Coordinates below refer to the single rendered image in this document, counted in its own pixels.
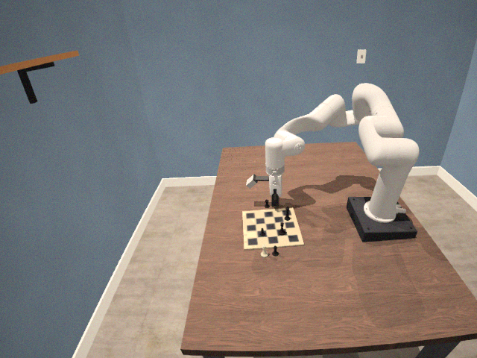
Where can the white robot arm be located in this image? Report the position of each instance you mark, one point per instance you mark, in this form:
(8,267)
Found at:
(395,154)

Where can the cream chessboard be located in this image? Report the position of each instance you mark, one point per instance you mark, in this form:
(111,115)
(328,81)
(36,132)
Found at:
(270,220)

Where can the white queen chess piece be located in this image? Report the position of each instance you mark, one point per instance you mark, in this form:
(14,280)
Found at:
(264,253)

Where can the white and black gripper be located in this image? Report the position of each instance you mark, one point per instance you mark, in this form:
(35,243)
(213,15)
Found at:
(275,184)

